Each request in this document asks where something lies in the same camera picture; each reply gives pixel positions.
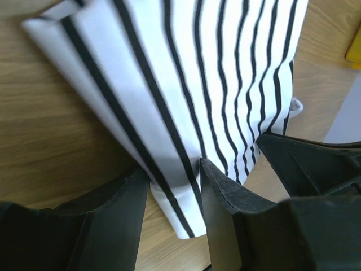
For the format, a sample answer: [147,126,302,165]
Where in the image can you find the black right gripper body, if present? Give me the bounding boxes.
[257,133,360,197]

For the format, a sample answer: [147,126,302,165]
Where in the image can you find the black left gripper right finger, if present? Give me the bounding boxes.
[200,159,360,270]

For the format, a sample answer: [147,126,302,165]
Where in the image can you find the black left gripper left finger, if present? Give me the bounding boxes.
[1,168,149,270]

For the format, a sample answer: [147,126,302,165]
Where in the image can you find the black white striped tank top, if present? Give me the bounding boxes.
[22,1,308,239]

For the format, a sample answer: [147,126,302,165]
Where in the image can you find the yellow plastic bin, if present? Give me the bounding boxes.
[345,27,361,70]

